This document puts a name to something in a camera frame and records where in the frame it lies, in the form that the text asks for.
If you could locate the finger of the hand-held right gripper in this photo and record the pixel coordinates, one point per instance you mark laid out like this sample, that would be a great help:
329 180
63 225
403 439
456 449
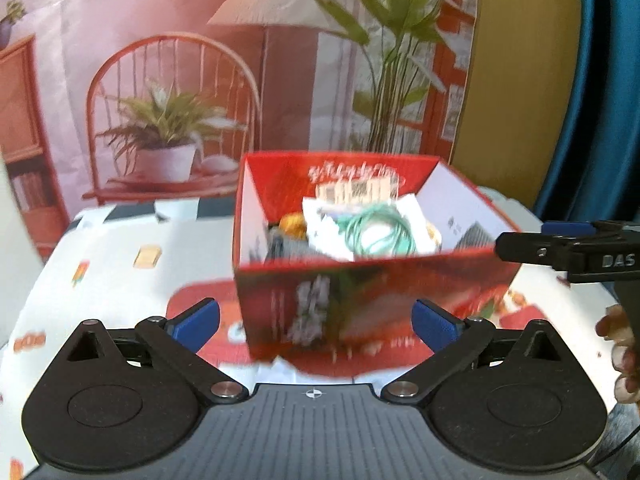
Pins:
537 251
570 227

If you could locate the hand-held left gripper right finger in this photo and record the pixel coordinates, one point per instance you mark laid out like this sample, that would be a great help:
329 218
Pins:
434 324

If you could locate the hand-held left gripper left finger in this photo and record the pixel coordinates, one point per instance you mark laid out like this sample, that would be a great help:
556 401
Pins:
197 321

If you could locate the red strawberry print cardboard box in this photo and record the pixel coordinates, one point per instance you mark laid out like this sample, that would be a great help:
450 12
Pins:
370 290

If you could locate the grey knitted cloth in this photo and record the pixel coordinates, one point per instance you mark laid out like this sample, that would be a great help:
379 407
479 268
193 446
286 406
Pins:
282 249

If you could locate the white plastic packet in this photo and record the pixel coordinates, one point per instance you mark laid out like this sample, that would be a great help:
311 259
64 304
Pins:
330 230

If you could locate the person's right hand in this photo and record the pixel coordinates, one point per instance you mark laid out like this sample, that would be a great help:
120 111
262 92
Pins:
622 350

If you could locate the blue curtain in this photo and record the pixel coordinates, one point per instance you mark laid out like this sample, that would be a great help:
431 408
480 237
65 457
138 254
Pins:
595 100

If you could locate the wall poster of room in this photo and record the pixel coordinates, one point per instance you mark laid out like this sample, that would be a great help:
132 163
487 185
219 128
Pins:
225 70

